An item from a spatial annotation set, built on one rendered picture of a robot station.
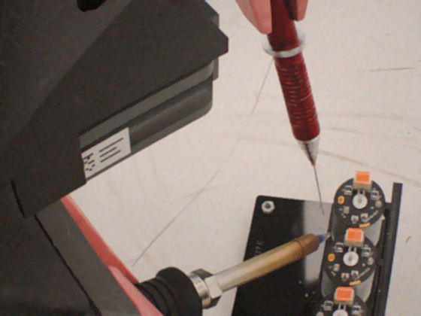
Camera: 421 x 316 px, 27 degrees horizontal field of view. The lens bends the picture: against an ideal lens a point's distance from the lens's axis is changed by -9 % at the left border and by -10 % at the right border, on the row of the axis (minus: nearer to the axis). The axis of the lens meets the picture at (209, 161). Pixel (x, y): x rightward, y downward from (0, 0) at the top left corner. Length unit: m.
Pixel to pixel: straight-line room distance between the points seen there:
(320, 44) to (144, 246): 0.15
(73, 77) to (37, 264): 0.06
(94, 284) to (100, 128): 0.05
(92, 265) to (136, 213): 0.24
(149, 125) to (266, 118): 0.30
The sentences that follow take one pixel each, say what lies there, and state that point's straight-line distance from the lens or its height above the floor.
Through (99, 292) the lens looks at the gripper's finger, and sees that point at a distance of 0.23.
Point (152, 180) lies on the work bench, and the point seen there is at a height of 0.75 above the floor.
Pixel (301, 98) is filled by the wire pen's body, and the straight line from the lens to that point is 0.33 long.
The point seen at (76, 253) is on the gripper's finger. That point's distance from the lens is 0.24.
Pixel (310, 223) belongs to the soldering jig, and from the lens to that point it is 0.46.
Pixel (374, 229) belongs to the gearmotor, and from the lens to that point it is 0.41.
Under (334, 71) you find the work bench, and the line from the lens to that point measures 0.52.
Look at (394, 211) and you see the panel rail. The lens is 0.41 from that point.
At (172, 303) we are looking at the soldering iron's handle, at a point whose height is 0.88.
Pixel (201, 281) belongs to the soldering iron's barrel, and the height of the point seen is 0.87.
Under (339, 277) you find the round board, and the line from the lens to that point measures 0.39.
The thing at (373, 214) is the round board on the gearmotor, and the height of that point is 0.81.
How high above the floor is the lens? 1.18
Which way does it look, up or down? 60 degrees down
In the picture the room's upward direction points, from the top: 11 degrees counter-clockwise
